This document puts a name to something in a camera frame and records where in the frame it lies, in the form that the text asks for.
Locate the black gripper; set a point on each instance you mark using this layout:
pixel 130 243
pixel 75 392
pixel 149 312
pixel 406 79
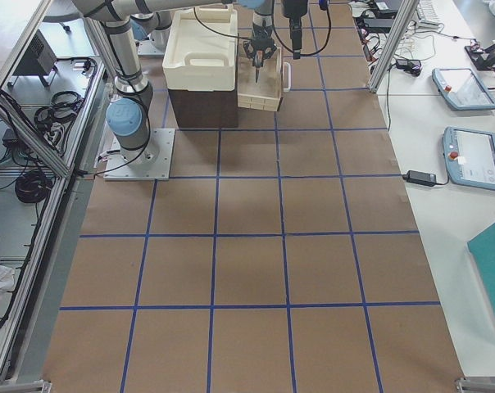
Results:
pixel 259 46
pixel 292 9

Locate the wooden drawer with white handle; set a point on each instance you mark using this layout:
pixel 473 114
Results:
pixel 266 93

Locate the grey scissors with orange handles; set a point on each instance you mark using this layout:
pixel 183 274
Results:
pixel 258 62

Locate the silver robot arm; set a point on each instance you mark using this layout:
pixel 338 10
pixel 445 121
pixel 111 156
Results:
pixel 115 19
pixel 262 23

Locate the dark wooden drawer cabinet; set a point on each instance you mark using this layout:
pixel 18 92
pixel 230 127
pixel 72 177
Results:
pixel 205 110

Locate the white foam tray box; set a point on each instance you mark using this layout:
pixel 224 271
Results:
pixel 201 50

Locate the far teach pendant tablet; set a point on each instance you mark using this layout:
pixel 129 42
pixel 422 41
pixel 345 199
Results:
pixel 462 89

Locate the teach pendant tablet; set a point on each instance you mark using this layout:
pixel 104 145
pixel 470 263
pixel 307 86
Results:
pixel 469 157
pixel 462 89

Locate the black power adapter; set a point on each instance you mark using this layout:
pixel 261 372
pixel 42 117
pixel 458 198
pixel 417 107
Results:
pixel 420 178

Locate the near teach pendant tablet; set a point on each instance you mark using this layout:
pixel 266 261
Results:
pixel 469 157

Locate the aluminium frame post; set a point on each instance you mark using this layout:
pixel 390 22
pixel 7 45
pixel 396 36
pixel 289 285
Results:
pixel 400 23

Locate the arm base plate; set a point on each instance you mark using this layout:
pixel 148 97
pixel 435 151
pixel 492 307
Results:
pixel 153 163
pixel 146 48

